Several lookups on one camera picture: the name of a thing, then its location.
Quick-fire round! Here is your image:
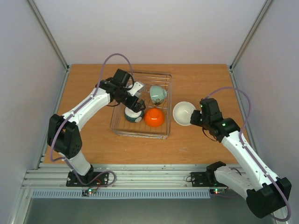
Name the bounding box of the white bowl black outside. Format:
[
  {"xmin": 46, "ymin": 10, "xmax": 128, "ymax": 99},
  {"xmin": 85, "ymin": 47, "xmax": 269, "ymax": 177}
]
[{"xmin": 124, "ymin": 107, "xmax": 144, "ymax": 123}]

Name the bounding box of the teal ceramic bowl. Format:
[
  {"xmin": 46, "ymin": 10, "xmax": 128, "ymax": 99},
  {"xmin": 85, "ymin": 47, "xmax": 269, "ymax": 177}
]
[{"xmin": 149, "ymin": 85, "xmax": 167, "ymax": 105}]

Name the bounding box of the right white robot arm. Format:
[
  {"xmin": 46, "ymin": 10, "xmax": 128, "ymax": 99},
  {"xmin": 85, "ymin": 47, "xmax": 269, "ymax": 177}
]
[{"xmin": 191, "ymin": 98, "xmax": 292, "ymax": 222}]

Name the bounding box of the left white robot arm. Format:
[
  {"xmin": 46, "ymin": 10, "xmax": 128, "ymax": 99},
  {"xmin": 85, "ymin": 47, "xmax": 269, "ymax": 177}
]
[{"xmin": 47, "ymin": 69, "xmax": 146, "ymax": 186}]

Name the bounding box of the right circuit board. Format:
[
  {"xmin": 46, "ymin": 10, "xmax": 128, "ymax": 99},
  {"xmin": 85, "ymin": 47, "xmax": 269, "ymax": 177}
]
[{"xmin": 210, "ymin": 188, "xmax": 226, "ymax": 195}]

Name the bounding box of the circuit board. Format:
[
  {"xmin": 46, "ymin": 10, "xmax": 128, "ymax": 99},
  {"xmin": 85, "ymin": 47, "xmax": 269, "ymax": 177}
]
[
  {"xmin": 81, "ymin": 189, "xmax": 97, "ymax": 196},
  {"xmin": 210, "ymin": 188, "xmax": 226, "ymax": 195}
]

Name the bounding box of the left circuit board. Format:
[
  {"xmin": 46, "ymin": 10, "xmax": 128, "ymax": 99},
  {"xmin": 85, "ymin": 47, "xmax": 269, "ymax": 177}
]
[{"xmin": 81, "ymin": 189, "xmax": 97, "ymax": 196}]

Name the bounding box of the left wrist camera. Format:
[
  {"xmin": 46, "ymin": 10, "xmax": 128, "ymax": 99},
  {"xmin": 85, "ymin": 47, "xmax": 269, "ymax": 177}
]
[{"xmin": 128, "ymin": 82, "xmax": 145, "ymax": 97}]

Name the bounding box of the metal wire dish rack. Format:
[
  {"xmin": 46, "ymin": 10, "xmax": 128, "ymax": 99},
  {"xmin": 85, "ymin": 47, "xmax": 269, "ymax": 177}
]
[{"xmin": 110, "ymin": 71, "xmax": 173, "ymax": 139}]

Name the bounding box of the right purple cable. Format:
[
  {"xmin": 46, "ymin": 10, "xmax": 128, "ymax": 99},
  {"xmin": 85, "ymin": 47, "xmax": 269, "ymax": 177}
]
[{"xmin": 205, "ymin": 87, "xmax": 292, "ymax": 222}]

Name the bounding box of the purple cable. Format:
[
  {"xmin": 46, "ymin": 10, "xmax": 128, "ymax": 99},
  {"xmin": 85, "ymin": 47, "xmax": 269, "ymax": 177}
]
[
  {"xmin": 205, "ymin": 87, "xmax": 292, "ymax": 222},
  {"xmin": 50, "ymin": 53, "xmax": 134, "ymax": 187}
]

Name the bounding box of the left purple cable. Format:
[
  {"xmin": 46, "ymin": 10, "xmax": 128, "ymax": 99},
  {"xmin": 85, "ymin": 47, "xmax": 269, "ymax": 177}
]
[{"xmin": 50, "ymin": 53, "xmax": 134, "ymax": 187}]

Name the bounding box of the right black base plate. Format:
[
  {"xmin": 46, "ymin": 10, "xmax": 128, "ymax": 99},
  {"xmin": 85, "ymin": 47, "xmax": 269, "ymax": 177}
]
[{"xmin": 190, "ymin": 172, "xmax": 210, "ymax": 187}]

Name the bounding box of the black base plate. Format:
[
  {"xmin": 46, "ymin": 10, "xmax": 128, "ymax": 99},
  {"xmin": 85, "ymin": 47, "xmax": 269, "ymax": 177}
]
[
  {"xmin": 66, "ymin": 171, "xmax": 109, "ymax": 187},
  {"xmin": 190, "ymin": 172, "xmax": 210, "ymax": 187}
]

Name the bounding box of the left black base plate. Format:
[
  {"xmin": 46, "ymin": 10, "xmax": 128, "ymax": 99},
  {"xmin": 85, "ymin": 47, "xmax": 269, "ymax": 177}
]
[{"xmin": 66, "ymin": 171, "xmax": 109, "ymax": 187}]

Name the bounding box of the aluminium rail frame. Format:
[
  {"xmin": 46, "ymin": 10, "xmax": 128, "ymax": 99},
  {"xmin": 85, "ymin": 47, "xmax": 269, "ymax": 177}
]
[{"xmin": 21, "ymin": 163, "xmax": 207, "ymax": 189}]

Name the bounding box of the grey slotted cable duct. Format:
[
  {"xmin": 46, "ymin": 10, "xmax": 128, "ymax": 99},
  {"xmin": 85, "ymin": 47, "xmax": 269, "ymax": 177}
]
[{"xmin": 31, "ymin": 189, "xmax": 210, "ymax": 200}]

